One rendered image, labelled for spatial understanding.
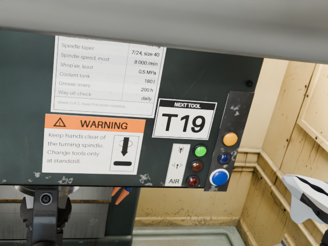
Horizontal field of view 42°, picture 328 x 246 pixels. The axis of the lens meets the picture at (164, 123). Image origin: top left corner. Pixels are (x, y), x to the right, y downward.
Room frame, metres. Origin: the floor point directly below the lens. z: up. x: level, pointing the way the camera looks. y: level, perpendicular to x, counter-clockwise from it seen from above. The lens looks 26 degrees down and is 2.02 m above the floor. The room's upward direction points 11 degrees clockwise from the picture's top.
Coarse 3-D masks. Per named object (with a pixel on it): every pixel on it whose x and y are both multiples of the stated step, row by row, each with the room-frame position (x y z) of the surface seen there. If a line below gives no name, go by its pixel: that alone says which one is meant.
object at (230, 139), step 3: (225, 135) 0.65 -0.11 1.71; (228, 135) 0.65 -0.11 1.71; (231, 135) 0.65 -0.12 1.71; (234, 135) 0.66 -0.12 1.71; (225, 138) 0.65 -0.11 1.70; (228, 138) 0.65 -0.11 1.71; (231, 138) 0.65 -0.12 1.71; (234, 138) 0.66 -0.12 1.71; (237, 138) 0.66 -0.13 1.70; (225, 141) 0.65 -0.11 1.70; (228, 141) 0.65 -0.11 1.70; (231, 141) 0.65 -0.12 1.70; (234, 141) 0.66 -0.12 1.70; (225, 144) 0.65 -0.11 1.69; (228, 144) 0.65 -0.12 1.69; (231, 144) 0.66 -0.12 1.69
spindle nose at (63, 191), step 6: (18, 186) 0.70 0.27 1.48; (24, 186) 0.69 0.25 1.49; (30, 186) 0.69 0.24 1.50; (36, 186) 0.69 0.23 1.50; (54, 186) 0.70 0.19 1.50; (60, 186) 0.70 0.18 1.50; (66, 186) 0.71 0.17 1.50; (72, 186) 0.73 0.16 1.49; (78, 186) 0.75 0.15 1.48; (24, 192) 0.70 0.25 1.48; (30, 192) 0.69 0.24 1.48; (60, 192) 0.71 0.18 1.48; (66, 192) 0.72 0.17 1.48; (72, 192) 0.73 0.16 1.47
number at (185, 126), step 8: (184, 112) 0.63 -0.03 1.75; (192, 112) 0.64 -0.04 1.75; (200, 112) 0.64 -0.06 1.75; (184, 120) 0.63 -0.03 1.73; (192, 120) 0.64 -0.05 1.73; (200, 120) 0.64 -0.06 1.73; (208, 120) 0.65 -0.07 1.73; (176, 128) 0.63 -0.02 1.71; (184, 128) 0.64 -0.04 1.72; (192, 128) 0.64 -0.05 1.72; (200, 128) 0.64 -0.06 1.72
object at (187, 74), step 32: (0, 32) 0.55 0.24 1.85; (0, 64) 0.55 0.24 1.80; (32, 64) 0.56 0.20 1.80; (192, 64) 0.63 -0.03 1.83; (224, 64) 0.65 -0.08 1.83; (256, 64) 0.67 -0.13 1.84; (0, 96) 0.55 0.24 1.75; (32, 96) 0.57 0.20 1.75; (160, 96) 0.62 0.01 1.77; (192, 96) 0.64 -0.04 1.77; (224, 96) 0.65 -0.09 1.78; (0, 128) 0.55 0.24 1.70; (32, 128) 0.57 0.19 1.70; (0, 160) 0.55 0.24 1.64; (32, 160) 0.57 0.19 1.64; (160, 160) 0.63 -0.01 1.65; (192, 160) 0.65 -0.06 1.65
